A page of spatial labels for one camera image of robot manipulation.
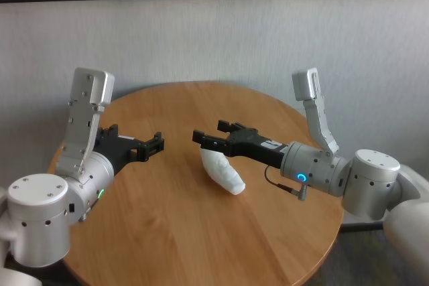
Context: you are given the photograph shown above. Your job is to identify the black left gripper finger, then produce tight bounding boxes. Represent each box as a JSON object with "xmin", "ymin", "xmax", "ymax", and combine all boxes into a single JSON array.
[
  {"xmin": 100, "ymin": 124, "xmax": 119, "ymax": 138},
  {"xmin": 134, "ymin": 131, "xmax": 166, "ymax": 163}
]

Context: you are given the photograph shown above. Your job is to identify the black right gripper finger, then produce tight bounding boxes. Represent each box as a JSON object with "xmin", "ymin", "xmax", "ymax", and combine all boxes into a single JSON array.
[
  {"xmin": 217, "ymin": 119, "xmax": 247, "ymax": 135},
  {"xmin": 192, "ymin": 129, "xmax": 233, "ymax": 156}
]

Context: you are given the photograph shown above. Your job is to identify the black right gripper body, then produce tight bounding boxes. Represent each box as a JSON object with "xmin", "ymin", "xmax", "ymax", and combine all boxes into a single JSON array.
[{"xmin": 226, "ymin": 127, "xmax": 290, "ymax": 169}]

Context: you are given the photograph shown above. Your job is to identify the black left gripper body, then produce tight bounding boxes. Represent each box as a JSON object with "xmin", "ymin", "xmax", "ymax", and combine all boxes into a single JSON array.
[{"xmin": 92, "ymin": 128, "xmax": 145, "ymax": 176}]

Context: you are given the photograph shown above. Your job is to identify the white sandbag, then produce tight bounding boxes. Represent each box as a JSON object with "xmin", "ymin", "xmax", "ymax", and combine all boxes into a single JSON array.
[{"xmin": 200, "ymin": 147, "xmax": 247, "ymax": 196}]

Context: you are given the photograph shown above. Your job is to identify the right arm cable with plug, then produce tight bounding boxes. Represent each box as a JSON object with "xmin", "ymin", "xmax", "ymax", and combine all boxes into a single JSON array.
[{"xmin": 263, "ymin": 164, "xmax": 309, "ymax": 202}]

